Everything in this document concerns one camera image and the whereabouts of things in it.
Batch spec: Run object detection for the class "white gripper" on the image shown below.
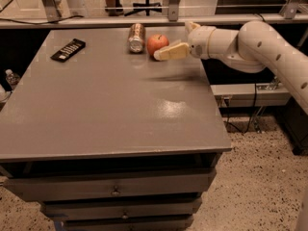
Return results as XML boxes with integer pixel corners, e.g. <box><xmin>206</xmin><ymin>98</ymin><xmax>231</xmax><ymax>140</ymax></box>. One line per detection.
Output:
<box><xmin>154</xmin><ymin>21</ymin><xmax>216</xmax><ymax>61</ymax></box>

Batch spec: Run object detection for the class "red apple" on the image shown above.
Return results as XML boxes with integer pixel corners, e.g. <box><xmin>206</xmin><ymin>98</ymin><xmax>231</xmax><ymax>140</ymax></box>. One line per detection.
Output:
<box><xmin>146</xmin><ymin>34</ymin><xmax>169</xmax><ymax>57</ymax></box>

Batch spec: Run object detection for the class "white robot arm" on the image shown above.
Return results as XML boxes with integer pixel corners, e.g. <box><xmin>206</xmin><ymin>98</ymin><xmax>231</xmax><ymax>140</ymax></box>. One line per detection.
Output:
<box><xmin>154</xmin><ymin>20</ymin><xmax>308</xmax><ymax>113</ymax></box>

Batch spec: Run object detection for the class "orange soda can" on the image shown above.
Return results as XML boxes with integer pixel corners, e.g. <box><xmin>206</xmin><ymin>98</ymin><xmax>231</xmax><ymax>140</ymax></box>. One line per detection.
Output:
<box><xmin>128</xmin><ymin>23</ymin><xmax>145</xmax><ymax>53</ymax></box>

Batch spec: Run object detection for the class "black office chair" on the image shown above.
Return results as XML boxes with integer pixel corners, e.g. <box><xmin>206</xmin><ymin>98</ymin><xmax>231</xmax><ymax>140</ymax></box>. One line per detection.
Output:
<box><xmin>124</xmin><ymin>0</ymin><xmax>162</xmax><ymax>16</ymax></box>

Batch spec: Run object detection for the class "grey metal base beam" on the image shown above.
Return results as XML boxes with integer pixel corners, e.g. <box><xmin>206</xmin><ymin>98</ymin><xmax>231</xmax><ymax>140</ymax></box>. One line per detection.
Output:
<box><xmin>211</xmin><ymin>83</ymin><xmax>291</xmax><ymax>108</ymax></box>

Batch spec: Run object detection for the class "black remote control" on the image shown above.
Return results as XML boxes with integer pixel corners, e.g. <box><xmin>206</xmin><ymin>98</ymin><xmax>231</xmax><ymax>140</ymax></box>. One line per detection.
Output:
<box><xmin>51</xmin><ymin>38</ymin><xmax>86</xmax><ymax>63</ymax></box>

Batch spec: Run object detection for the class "grey drawer cabinet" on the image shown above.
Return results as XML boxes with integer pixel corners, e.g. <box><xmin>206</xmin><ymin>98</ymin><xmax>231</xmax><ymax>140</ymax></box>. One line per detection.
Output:
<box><xmin>0</xmin><ymin>26</ymin><xmax>233</xmax><ymax>231</ymax></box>

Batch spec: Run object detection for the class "bottom grey drawer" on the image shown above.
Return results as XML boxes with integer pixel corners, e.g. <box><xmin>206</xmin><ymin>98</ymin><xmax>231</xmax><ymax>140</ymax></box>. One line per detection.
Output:
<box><xmin>64</xmin><ymin>215</ymin><xmax>193</xmax><ymax>231</ymax></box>

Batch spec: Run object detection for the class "grey drawer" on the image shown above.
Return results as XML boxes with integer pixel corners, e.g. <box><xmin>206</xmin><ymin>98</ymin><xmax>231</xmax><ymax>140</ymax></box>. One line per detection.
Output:
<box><xmin>4</xmin><ymin>168</ymin><xmax>216</xmax><ymax>202</ymax></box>
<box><xmin>64</xmin><ymin>215</ymin><xmax>193</xmax><ymax>231</ymax></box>
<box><xmin>41</xmin><ymin>197</ymin><xmax>202</xmax><ymax>220</ymax></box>

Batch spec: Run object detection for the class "middle grey drawer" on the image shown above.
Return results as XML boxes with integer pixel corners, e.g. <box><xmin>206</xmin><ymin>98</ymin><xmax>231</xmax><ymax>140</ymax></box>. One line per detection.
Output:
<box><xmin>41</xmin><ymin>197</ymin><xmax>202</xmax><ymax>220</ymax></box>

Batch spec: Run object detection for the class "top grey drawer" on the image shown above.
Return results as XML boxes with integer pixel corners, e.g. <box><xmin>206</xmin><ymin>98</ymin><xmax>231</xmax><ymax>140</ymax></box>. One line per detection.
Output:
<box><xmin>4</xmin><ymin>168</ymin><xmax>216</xmax><ymax>202</ymax></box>

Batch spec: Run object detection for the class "black cable at floor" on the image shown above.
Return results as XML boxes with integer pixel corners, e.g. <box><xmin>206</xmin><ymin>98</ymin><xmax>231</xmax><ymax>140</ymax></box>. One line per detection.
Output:
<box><xmin>224</xmin><ymin>13</ymin><xmax>268</xmax><ymax>135</ymax></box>

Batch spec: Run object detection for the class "grey metal rail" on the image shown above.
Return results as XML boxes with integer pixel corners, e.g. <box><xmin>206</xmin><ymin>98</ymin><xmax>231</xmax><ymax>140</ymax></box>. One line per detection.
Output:
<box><xmin>0</xmin><ymin>13</ymin><xmax>308</xmax><ymax>29</ymax></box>

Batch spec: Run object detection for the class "black cable on rail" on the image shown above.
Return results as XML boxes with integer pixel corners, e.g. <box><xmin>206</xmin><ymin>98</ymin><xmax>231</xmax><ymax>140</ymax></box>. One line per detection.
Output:
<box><xmin>0</xmin><ymin>14</ymin><xmax>85</xmax><ymax>26</ymax></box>

